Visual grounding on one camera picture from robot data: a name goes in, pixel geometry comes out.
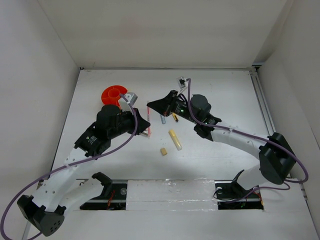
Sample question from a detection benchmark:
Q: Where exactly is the aluminium frame rail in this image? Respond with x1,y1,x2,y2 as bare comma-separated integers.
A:
251,64,307,201

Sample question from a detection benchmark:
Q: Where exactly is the small tan eraser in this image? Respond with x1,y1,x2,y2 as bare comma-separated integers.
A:
160,148,168,156

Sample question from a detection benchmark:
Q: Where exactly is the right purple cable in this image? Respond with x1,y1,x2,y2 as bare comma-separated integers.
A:
184,77,310,203

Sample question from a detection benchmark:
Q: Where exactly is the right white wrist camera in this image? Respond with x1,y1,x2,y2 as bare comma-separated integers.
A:
176,76,191,94

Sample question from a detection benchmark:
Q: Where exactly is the orange round organizer container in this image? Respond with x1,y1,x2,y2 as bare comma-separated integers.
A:
101,85,128,107

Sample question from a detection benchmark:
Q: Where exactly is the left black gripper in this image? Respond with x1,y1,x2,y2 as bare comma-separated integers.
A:
108,105,150,139

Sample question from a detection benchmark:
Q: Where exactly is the thick yellow highlighter marker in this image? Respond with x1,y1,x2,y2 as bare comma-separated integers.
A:
168,129,182,151

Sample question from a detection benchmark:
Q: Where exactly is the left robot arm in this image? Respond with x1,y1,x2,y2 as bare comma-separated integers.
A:
17,105,151,237

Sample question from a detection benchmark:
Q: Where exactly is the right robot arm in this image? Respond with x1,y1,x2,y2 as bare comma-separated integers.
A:
147,90,297,197

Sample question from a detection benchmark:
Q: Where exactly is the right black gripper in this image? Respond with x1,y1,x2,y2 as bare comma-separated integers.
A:
147,91,199,125

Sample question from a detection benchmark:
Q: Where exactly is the thin pink highlighter pen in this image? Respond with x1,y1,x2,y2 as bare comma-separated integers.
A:
147,106,151,138

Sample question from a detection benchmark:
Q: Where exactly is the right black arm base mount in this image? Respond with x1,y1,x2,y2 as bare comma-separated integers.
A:
213,170,264,210

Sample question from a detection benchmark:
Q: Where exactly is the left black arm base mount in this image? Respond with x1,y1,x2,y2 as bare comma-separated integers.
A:
79,179,128,211

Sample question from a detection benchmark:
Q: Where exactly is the yellow black utility knife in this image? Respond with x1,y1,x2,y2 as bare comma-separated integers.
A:
171,113,179,123

